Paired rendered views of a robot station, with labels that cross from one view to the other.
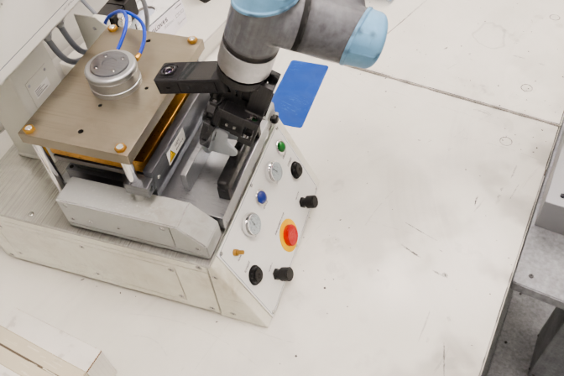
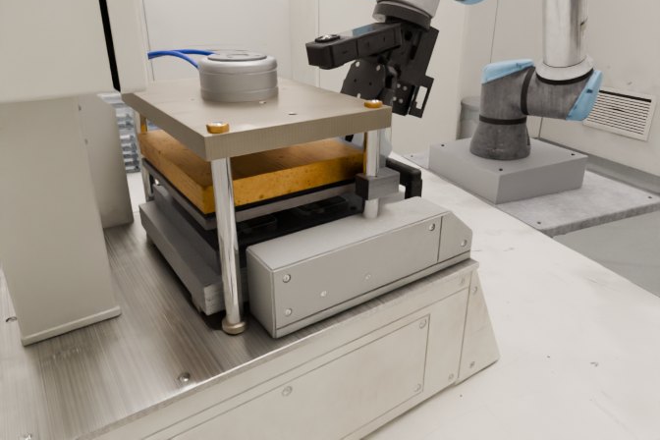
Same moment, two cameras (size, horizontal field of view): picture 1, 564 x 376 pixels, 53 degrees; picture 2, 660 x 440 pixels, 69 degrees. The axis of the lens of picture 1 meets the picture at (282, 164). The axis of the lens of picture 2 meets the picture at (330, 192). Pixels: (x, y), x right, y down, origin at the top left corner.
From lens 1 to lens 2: 0.84 m
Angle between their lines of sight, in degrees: 51
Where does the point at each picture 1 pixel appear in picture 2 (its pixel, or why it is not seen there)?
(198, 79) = (377, 29)
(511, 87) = not seen: hidden behind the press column
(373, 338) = (554, 304)
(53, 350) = not seen: outside the picture
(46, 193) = (167, 344)
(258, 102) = (423, 54)
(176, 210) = (420, 203)
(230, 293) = (481, 312)
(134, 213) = (392, 225)
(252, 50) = not seen: outside the picture
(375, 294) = (505, 283)
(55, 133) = (266, 122)
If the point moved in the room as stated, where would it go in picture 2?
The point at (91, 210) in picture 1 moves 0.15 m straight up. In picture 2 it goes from (337, 254) to (338, 81)
